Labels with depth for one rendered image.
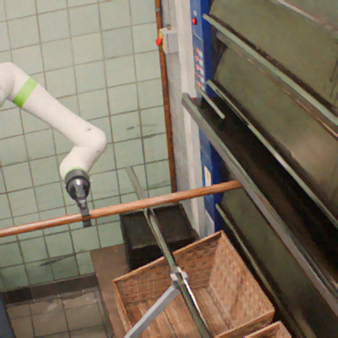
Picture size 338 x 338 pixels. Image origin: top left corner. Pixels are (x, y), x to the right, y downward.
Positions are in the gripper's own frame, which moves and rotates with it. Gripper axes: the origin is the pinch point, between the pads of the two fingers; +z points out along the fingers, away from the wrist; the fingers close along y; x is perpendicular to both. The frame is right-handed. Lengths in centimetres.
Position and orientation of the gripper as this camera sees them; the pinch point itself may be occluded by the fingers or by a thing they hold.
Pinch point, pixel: (85, 215)
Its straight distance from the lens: 224.2
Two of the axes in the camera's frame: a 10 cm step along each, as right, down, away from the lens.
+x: -9.6, 1.9, -2.2
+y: 0.6, 8.7, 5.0
